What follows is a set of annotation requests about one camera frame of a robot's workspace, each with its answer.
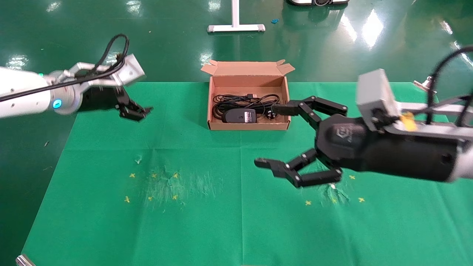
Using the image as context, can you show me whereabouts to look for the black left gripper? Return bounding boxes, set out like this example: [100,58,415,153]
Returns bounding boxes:
[79,86,153,122]

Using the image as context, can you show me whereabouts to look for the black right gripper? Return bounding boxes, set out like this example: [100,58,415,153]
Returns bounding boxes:
[254,96,462,188]

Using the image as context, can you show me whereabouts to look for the black wired mouse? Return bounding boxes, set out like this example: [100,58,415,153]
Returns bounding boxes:
[221,107,258,124]

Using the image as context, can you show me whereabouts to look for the black data cable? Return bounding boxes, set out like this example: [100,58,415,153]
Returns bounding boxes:
[212,93,280,119]

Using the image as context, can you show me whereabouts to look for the open brown cardboard box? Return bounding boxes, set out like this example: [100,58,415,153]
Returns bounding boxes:
[201,59,296,131]

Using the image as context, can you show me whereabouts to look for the white stand base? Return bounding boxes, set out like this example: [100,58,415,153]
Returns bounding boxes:
[207,0,266,34]

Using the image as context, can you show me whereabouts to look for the black white mobile base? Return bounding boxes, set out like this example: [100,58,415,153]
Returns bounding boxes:
[287,0,350,7]

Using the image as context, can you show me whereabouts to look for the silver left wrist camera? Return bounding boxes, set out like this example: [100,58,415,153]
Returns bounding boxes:
[55,54,146,89]

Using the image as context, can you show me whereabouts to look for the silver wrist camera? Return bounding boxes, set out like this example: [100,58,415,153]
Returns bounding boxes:
[356,69,473,137]
[55,54,146,89]

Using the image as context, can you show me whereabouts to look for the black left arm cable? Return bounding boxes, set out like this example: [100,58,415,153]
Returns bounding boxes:
[0,34,130,102]

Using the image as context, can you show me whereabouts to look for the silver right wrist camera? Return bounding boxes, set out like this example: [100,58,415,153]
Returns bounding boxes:
[356,69,473,137]

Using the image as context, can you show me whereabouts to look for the yellow cable tag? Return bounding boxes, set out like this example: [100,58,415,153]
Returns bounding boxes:
[401,113,417,132]

